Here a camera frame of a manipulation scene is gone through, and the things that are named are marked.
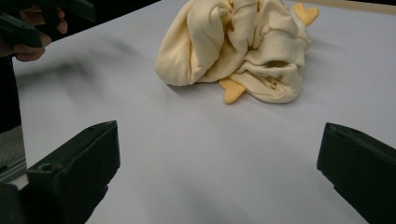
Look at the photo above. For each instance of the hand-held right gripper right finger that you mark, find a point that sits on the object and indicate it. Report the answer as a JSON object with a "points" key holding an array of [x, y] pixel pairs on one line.
{"points": [[361, 168]]}

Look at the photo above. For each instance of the grey metal rail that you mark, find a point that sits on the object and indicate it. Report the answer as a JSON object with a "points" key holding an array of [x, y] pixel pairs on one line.
{"points": [[12, 171]]}

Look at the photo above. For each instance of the wooden strip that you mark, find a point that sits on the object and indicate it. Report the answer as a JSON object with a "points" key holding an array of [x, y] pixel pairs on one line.
{"points": [[358, 5]]}

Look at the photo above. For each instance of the cream yellow sweatshirt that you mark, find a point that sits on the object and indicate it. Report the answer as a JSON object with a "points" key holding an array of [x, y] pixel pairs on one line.
{"points": [[218, 46]]}

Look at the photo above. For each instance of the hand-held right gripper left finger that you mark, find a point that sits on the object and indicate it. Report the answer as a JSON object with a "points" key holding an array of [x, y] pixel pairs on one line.
{"points": [[77, 168]]}

